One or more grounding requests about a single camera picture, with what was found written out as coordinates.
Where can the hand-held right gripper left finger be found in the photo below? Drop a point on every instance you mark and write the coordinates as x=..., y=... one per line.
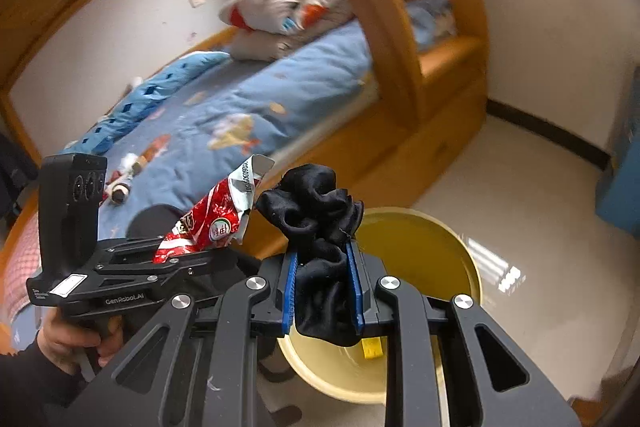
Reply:
x=286, y=294

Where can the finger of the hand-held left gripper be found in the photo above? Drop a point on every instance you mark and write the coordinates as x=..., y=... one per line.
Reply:
x=130, y=273
x=125, y=249

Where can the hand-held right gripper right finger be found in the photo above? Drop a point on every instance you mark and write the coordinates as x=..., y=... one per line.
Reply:
x=356, y=294

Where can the yellow plastic bin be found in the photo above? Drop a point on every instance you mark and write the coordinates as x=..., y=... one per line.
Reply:
x=415, y=247

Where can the white fluffy hair clip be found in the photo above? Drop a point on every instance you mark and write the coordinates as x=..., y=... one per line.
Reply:
x=128, y=163

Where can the black cloth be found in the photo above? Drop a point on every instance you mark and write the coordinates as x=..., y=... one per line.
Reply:
x=310, y=212

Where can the orange bottle with gold cap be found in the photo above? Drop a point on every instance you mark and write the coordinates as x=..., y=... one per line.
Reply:
x=142, y=163

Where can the red snack wrapper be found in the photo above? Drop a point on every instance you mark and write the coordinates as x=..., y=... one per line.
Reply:
x=210, y=217

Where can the person's left forearm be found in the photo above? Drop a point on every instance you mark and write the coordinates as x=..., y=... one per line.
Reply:
x=25, y=377

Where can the person's left hand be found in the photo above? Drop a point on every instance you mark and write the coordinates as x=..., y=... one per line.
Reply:
x=55, y=337

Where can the small brown white object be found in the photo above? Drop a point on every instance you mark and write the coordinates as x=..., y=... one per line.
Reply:
x=119, y=194

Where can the small yellow scrap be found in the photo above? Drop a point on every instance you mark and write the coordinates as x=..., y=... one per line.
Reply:
x=372, y=348

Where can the pink checked cloth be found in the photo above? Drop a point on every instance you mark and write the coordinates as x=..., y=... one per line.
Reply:
x=20, y=277

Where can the long blue diamond print pillow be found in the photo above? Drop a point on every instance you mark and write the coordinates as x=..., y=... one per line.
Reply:
x=150, y=87

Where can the blue fish print bedsheet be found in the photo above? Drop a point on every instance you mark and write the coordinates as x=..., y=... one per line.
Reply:
x=280, y=82

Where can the crumpled blue cloth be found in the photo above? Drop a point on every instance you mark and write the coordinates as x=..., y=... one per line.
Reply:
x=430, y=22

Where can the wooden bed frame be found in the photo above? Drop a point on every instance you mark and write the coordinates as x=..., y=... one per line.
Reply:
x=440, y=67

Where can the white wall socket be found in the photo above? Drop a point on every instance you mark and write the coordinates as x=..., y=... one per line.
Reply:
x=197, y=0

